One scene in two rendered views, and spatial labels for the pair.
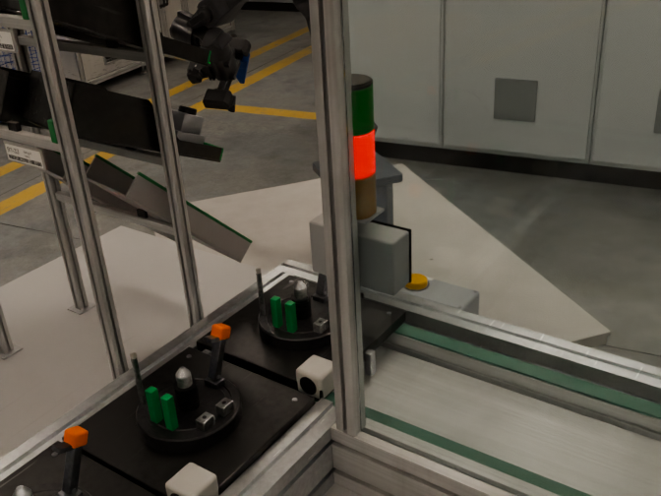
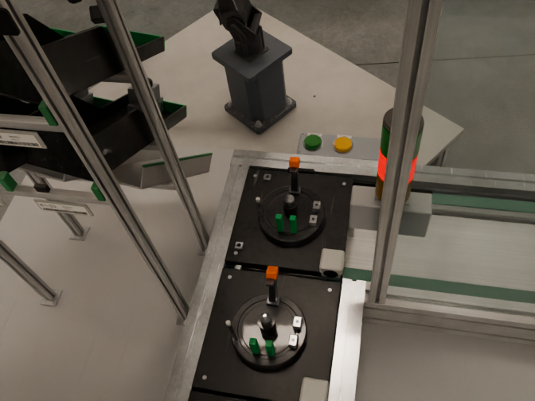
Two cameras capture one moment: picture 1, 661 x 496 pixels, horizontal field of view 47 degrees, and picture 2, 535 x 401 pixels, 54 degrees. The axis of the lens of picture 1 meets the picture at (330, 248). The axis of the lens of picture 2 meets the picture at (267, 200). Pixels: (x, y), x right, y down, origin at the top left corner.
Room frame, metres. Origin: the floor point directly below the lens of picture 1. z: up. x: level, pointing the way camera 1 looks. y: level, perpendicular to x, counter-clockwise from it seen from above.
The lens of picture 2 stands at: (0.45, 0.27, 1.91)
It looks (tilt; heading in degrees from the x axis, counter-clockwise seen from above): 55 degrees down; 343
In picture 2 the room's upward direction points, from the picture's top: 10 degrees counter-clockwise
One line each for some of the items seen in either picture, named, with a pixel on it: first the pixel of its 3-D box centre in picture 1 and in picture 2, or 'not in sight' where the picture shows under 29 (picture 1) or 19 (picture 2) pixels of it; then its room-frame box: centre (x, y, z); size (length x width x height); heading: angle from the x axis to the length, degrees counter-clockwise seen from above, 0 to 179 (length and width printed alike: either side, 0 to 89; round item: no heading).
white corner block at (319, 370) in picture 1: (317, 377); (332, 263); (0.88, 0.03, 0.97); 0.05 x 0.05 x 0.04; 54
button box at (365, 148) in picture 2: not in sight; (342, 153); (1.14, -0.15, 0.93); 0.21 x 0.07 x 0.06; 54
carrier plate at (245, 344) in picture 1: (303, 330); (291, 219); (1.01, 0.05, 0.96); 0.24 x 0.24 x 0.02; 54
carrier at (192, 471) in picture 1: (186, 392); (267, 324); (0.81, 0.20, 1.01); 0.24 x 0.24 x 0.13; 54
